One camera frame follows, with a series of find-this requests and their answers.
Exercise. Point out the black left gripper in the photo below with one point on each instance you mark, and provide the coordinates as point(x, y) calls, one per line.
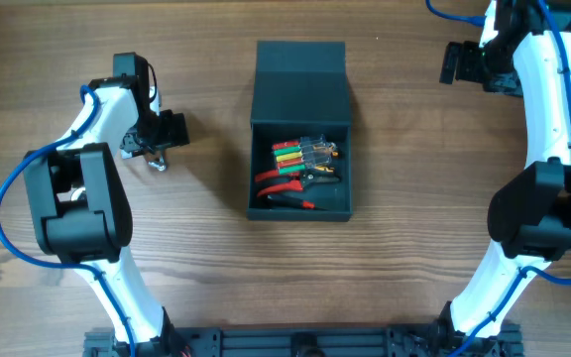
point(177, 129)

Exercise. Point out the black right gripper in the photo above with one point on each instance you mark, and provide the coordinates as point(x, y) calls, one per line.
point(449, 62)

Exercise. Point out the silver socket wrench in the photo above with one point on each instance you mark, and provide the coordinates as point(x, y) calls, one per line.
point(155, 159)

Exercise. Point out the black red screwdriver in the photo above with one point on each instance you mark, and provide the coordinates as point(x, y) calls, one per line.
point(290, 202)

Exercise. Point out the red handled pruning shears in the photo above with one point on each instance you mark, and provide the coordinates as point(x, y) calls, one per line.
point(297, 181)

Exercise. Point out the dark green box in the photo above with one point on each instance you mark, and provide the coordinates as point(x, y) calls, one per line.
point(301, 90)

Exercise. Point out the precision screwdriver set pack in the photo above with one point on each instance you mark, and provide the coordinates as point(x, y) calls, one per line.
point(298, 154)

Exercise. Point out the orange black needle nose pliers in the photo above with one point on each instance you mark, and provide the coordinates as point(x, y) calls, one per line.
point(325, 164)

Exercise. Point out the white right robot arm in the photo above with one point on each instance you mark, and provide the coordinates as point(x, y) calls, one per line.
point(524, 51)

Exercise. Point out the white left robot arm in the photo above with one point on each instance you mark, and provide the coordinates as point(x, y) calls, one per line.
point(80, 210)

